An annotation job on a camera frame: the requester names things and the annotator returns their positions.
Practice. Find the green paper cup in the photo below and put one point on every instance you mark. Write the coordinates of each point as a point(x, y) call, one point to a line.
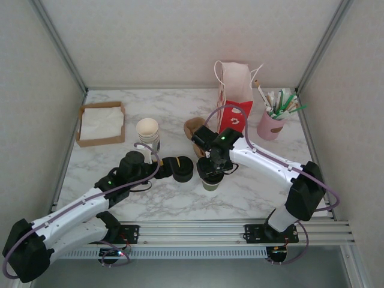
point(212, 187)

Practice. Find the stack of black lids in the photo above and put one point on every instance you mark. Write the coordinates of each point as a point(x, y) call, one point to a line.
point(184, 175)

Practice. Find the stack of paper cups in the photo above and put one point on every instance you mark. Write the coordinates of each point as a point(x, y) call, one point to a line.
point(147, 129)

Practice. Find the red white paper gift bag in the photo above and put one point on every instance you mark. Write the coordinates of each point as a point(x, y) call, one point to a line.
point(237, 90)

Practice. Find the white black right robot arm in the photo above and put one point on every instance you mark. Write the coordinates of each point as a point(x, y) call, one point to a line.
point(270, 168)

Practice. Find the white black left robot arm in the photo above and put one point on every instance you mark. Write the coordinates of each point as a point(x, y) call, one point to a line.
point(75, 210)

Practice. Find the stack of cardboard cup carriers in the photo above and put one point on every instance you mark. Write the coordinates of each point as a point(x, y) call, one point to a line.
point(192, 126)

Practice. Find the brown cardboard napkin tray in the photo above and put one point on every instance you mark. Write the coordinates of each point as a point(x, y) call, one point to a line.
point(99, 143)

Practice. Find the pink stirrer holder cup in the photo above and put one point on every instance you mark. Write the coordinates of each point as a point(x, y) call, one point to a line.
point(270, 129)

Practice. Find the white sugar stick brown end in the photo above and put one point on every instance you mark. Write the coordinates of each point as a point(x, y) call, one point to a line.
point(261, 91)

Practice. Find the white green paper sachet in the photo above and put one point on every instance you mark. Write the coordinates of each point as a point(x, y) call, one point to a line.
point(280, 97)

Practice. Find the green wrapped straw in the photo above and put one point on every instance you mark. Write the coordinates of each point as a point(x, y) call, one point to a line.
point(289, 101)

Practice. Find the left controller circuit board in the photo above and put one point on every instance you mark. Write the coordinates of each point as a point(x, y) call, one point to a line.
point(111, 254)

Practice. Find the controller circuit board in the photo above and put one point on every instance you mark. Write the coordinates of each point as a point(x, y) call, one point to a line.
point(111, 254)
point(277, 255)

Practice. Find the right controller circuit board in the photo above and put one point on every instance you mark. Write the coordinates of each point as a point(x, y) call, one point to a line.
point(277, 255)

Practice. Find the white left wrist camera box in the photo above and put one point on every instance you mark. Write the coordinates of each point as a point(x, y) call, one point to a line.
point(147, 153)

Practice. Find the aluminium mounting rail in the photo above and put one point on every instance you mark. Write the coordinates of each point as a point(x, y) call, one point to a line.
point(192, 232)

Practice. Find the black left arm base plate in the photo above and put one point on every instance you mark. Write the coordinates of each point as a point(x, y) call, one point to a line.
point(132, 234)

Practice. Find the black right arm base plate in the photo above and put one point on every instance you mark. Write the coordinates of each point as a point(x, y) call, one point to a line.
point(253, 234)

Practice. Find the aluminium rear table rail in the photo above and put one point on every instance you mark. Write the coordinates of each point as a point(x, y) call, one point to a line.
point(168, 88)

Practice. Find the aluminium table rail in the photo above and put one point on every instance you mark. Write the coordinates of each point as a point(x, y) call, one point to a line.
point(304, 117)
point(168, 88)

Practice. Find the aluminium right table rail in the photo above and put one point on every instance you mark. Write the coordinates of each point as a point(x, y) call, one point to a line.
point(304, 117)

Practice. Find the aluminium left frame post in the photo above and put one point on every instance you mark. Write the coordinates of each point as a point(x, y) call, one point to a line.
point(60, 48)

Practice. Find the aluminium frame post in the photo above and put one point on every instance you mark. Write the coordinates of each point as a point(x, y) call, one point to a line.
point(325, 45)
point(60, 48)

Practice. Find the aluminium right frame post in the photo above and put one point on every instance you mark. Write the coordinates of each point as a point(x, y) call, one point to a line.
point(325, 45)

